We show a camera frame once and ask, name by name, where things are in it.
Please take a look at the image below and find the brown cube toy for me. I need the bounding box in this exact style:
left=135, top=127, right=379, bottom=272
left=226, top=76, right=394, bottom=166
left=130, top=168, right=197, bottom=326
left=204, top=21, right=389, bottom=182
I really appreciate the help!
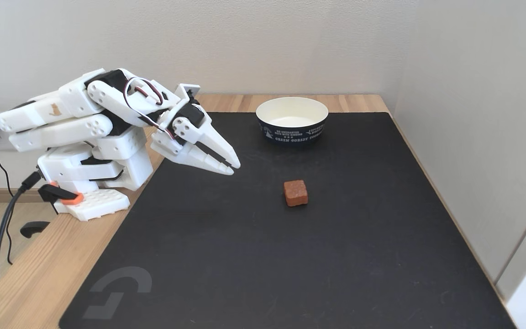
left=283, top=180, right=309, bottom=207

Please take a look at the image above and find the thick black cable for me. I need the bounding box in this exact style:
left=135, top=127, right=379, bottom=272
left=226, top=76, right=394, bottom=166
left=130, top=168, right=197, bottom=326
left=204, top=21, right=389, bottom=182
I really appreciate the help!
left=0, top=171, right=42, bottom=284

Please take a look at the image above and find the black and orange clamp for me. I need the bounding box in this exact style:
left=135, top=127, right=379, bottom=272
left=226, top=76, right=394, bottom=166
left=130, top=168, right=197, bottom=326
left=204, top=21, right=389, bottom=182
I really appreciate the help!
left=20, top=182, right=85, bottom=239

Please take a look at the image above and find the red white black servo wire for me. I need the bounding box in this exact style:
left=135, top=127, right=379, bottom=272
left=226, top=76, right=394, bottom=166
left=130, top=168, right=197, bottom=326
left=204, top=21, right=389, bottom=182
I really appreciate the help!
left=123, top=77, right=178, bottom=139

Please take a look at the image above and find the navy and white paper bowl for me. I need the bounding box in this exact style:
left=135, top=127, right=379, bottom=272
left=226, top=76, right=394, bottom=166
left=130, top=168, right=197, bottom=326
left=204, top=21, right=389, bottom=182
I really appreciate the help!
left=255, top=96, right=329, bottom=146

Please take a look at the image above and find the black desk mat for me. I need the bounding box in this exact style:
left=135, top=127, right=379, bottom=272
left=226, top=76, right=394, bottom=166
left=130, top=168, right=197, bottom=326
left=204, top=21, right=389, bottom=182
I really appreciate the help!
left=58, top=112, right=517, bottom=329

